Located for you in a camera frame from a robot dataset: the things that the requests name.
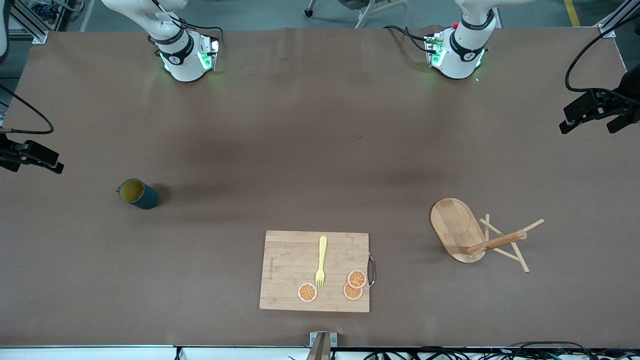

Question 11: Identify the wooden cup rack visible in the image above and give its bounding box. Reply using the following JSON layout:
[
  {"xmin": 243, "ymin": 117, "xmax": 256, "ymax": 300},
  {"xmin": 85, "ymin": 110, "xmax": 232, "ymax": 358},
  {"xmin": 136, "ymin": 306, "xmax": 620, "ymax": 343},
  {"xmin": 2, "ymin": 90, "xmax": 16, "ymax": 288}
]
[{"xmin": 430, "ymin": 197, "xmax": 545, "ymax": 274}]

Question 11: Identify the black cable bundle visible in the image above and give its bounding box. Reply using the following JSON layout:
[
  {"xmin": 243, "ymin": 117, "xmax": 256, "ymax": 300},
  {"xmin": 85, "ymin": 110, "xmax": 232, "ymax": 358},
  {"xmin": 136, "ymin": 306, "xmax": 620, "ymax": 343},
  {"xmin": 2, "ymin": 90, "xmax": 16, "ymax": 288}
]
[{"xmin": 365, "ymin": 341, "xmax": 640, "ymax": 360}]

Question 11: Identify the office chair base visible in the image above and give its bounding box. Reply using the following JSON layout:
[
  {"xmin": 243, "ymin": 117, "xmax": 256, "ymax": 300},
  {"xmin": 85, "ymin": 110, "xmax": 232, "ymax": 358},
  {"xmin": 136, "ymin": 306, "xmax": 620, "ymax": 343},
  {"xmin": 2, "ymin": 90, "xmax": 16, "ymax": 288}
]
[{"xmin": 304, "ymin": 0, "xmax": 408, "ymax": 29}]

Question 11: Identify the aluminium frame profile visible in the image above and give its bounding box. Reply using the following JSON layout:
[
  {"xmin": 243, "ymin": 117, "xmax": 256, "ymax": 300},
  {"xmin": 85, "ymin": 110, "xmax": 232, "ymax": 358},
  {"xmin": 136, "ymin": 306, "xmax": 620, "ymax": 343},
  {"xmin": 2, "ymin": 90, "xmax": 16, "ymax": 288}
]
[
  {"xmin": 0, "ymin": 0, "xmax": 48, "ymax": 43},
  {"xmin": 597, "ymin": 0, "xmax": 640, "ymax": 38}
]

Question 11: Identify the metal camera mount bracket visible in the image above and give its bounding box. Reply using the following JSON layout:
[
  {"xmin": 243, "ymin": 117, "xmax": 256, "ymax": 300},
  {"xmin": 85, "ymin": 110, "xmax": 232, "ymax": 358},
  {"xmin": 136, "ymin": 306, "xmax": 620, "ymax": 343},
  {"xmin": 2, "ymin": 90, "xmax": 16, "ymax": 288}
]
[{"xmin": 309, "ymin": 331, "xmax": 338, "ymax": 360}]

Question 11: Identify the bamboo cutting board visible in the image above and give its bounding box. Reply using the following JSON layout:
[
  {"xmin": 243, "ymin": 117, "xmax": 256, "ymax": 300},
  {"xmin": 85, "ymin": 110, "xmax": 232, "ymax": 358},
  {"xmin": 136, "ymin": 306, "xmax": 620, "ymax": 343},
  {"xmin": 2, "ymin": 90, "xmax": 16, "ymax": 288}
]
[{"xmin": 259, "ymin": 230, "xmax": 377, "ymax": 314}]

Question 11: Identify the brown table mat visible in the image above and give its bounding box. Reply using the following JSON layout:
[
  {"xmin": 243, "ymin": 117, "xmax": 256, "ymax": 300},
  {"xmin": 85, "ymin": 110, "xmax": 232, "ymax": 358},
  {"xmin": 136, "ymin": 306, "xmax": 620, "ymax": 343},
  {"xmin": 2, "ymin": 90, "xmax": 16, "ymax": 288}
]
[{"xmin": 0, "ymin": 26, "xmax": 640, "ymax": 348}]

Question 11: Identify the black base cable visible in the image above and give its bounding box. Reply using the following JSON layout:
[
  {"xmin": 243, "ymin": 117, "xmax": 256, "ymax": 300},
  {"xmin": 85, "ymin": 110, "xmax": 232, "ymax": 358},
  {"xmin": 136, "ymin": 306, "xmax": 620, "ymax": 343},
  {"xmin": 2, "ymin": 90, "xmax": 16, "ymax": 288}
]
[
  {"xmin": 384, "ymin": 25, "xmax": 436, "ymax": 53},
  {"xmin": 150, "ymin": 0, "xmax": 224, "ymax": 56}
]

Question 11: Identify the yellow plastic fork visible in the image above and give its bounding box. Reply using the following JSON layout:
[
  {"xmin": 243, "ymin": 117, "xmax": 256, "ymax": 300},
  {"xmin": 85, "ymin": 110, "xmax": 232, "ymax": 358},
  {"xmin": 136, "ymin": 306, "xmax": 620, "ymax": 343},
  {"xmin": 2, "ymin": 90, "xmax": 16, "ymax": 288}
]
[{"xmin": 315, "ymin": 235, "xmax": 328, "ymax": 290}]

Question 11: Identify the dark teal cup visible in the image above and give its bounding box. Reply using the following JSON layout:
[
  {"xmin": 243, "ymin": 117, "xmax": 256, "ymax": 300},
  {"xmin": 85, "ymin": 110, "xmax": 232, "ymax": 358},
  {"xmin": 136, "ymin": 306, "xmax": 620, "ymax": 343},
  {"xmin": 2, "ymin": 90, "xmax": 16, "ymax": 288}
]
[{"xmin": 116, "ymin": 178, "xmax": 160, "ymax": 210}]

